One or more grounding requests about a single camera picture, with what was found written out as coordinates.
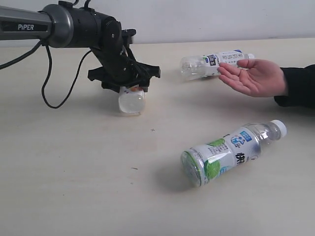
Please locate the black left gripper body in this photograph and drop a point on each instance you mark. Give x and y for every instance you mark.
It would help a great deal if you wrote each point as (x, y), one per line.
(121, 69)

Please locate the clear blue label tea bottle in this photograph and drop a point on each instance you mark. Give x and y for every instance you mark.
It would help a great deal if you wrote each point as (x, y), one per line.
(197, 67)

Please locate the green lime sports drink bottle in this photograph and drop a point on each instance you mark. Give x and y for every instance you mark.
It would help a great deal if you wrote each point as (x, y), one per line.
(206, 162)

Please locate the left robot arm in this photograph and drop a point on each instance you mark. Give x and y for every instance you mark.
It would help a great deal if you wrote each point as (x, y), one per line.
(62, 25)

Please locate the person's open hand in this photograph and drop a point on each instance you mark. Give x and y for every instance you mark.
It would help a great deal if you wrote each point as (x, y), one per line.
(254, 77)

